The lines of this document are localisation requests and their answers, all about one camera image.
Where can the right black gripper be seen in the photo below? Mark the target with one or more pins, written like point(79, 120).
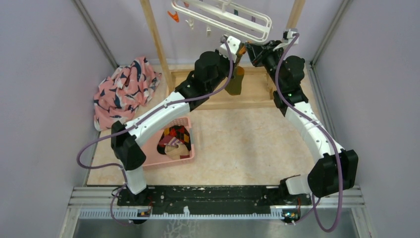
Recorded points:
point(258, 54)

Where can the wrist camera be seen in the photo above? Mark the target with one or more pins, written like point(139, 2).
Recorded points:
point(290, 38)
point(230, 47)

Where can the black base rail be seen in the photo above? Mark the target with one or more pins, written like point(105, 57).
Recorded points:
point(182, 202)

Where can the pink plastic basket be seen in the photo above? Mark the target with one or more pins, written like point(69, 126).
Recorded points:
point(156, 160)

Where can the green striped sock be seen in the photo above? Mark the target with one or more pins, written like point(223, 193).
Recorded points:
point(234, 87)

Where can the pink patterned cloth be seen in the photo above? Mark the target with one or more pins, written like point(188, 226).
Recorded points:
point(120, 95)

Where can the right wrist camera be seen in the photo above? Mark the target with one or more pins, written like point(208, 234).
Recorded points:
point(290, 38)

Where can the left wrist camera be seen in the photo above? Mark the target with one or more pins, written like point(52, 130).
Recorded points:
point(230, 47)

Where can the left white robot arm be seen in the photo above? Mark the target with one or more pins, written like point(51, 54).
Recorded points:
point(210, 70)

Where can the beige purple sock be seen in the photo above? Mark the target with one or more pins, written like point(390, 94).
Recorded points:
point(174, 148)

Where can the orange clothes clip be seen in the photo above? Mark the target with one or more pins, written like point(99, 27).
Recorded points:
point(241, 51)

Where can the white plastic clip hanger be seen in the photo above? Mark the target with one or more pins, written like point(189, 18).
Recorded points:
point(228, 16)

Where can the argyle patterned sock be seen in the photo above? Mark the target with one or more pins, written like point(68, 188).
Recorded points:
point(174, 135)

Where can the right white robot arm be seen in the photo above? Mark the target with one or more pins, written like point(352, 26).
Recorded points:
point(335, 167)

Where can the wooden hanger stand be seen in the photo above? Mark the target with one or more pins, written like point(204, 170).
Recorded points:
point(264, 74)

